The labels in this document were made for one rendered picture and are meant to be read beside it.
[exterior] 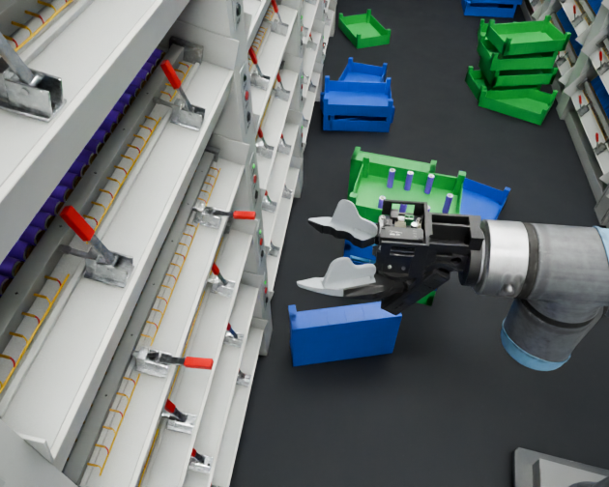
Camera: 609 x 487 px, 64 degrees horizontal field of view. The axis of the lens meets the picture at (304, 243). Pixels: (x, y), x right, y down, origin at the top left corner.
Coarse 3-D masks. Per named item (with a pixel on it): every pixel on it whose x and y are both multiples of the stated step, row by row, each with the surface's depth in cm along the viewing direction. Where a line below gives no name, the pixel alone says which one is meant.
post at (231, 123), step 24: (192, 0) 70; (216, 0) 70; (240, 0) 77; (192, 24) 73; (216, 24) 73; (240, 24) 78; (240, 48) 80; (240, 96) 83; (240, 120) 85; (240, 192) 97; (264, 240) 121; (264, 264) 125; (264, 312) 132; (264, 336) 137
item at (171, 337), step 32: (224, 160) 91; (224, 192) 86; (192, 224) 79; (224, 224) 82; (192, 256) 76; (192, 288) 72; (192, 320) 71; (128, 384) 61; (160, 384) 62; (128, 416) 58; (160, 416) 63; (128, 448) 56; (96, 480) 53; (128, 480) 54
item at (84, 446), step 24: (216, 168) 87; (192, 192) 81; (168, 240) 73; (192, 240) 76; (168, 264) 71; (144, 288) 67; (144, 312) 65; (120, 360) 60; (120, 384) 59; (96, 408) 56; (96, 432) 54; (72, 456) 52; (72, 480) 51
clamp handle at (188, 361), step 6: (156, 360) 61; (162, 360) 61; (168, 360) 61; (174, 360) 61; (180, 360) 61; (186, 360) 61; (192, 360) 61; (198, 360) 61; (204, 360) 61; (210, 360) 61; (186, 366) 61; (192, 366) 61; (198, 366) 61; (204, 366) 60; (210, 366) 60
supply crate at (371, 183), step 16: (368, 160) 145; (368, 176) 151; (384, 176) 150; (400, 176) 148; (416, 176) 146; (448, 176) 143; (464, 176) 140; (352, 192) 135; (368, 192) 146; (384, 192) 146; (400, 192) 146; (416, 192) 146; (432, 192) 146; (448, 192) 146; (368, 208) 134; (432, 208) 141
